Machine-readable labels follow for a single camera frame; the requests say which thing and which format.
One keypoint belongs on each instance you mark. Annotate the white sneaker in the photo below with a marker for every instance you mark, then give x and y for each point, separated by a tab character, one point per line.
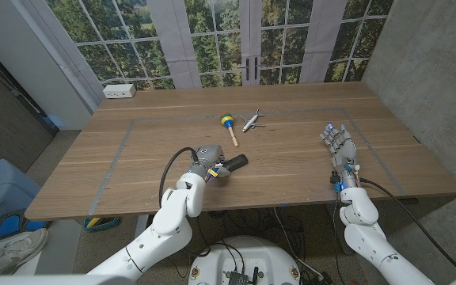
18	251

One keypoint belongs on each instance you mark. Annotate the printed window backdrop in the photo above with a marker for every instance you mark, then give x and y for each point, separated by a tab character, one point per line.
216	43

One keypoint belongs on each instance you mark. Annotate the blue and black pad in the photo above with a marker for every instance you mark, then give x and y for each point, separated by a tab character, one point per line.
10	225

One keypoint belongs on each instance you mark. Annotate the white toy airplane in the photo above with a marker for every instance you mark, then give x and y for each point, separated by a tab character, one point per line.
250	121

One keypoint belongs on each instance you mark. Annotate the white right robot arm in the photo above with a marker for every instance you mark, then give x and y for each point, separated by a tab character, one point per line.
374	245

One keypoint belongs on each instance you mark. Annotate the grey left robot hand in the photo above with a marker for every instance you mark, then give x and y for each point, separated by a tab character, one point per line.
209	155

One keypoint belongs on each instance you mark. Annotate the green and yellow floor item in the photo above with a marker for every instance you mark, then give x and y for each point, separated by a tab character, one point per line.
101	224

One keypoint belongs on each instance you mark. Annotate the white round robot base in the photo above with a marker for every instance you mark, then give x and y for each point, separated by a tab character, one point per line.
248	253

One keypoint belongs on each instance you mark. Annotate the white robot torso edge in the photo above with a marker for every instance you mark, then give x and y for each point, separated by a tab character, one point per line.
54	280

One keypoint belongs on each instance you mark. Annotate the colourful wooden maraca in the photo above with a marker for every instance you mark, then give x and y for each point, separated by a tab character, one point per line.
226	120

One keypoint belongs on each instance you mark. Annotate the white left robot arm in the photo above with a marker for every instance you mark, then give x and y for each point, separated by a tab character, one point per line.
164	229

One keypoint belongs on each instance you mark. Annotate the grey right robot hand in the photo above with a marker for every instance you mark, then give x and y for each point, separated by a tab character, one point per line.
343	148

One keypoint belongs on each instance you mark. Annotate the white power strip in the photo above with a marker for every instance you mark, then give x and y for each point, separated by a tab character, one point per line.
118	91

